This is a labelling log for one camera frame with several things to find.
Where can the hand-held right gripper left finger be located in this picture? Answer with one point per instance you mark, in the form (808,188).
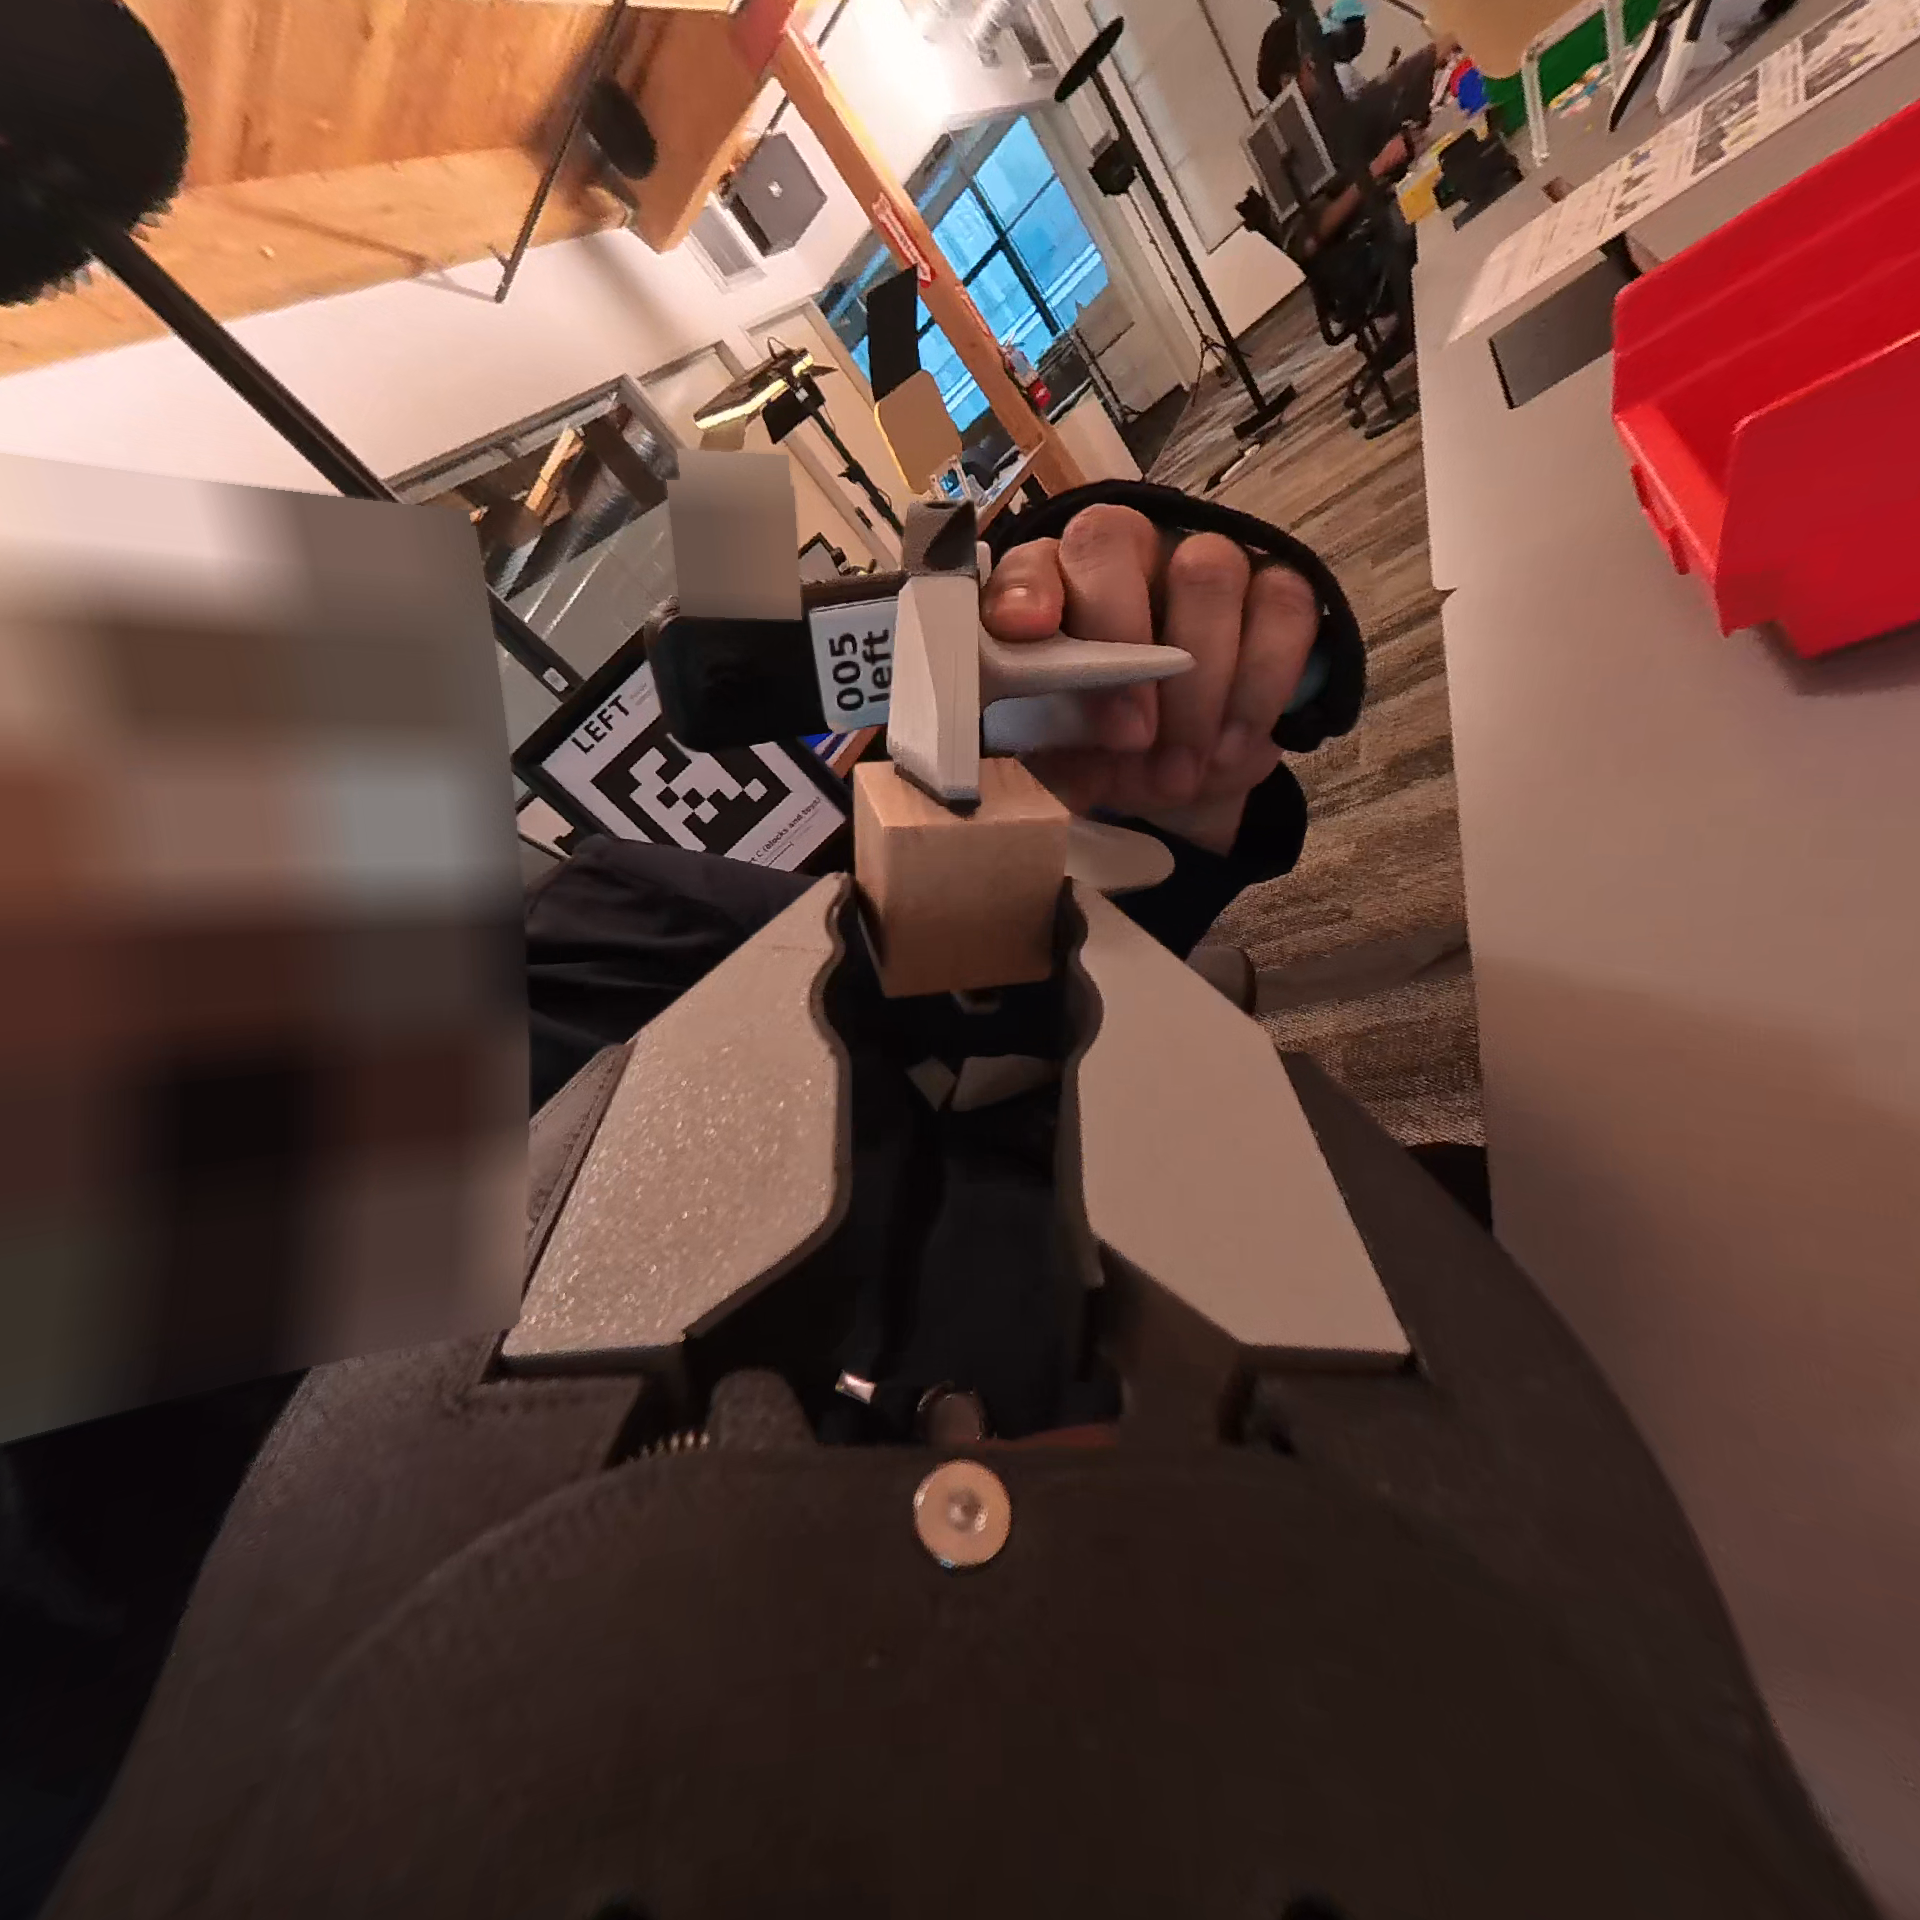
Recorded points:
(692,1171)

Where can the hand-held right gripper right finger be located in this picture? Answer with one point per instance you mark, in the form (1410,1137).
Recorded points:
(1207,1171)

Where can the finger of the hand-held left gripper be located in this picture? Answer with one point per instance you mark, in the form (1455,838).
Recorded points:
(938,675)

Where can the wooden block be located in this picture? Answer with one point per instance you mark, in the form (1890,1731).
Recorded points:
(960,886)

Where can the person's left hand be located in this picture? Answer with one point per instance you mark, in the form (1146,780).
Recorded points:
(1214,630)

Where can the studio light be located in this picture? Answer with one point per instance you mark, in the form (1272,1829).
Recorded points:
(751,398)

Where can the black flag panel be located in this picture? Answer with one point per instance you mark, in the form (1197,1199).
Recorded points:
(893,329)

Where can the window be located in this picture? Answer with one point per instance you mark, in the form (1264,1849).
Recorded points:
(1036,224)

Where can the black speaker box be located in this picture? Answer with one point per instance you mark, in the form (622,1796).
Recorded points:
(781,193)

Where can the wooden pillar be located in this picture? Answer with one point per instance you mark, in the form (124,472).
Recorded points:
(839,136)

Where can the black office chair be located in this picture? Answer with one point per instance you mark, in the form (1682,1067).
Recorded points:
(1372,324)

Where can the black pole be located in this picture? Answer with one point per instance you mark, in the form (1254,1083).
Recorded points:
(254,368)

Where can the yellow box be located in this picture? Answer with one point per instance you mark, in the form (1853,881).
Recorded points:
(1420,195)

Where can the printed paper sheet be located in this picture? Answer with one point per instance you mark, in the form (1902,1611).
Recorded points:
(1529,264)

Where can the black furry microphone cover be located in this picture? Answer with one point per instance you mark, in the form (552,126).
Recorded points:
(76,136)

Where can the green box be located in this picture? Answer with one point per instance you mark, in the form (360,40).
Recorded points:
(1589,60)

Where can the red plastic bin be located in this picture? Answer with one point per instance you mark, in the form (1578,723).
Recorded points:
(1799,421)

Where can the long printed paper strip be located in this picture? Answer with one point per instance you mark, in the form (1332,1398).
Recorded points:
(1740,119)

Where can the white and black device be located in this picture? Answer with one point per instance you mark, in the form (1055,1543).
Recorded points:
(1710,37)

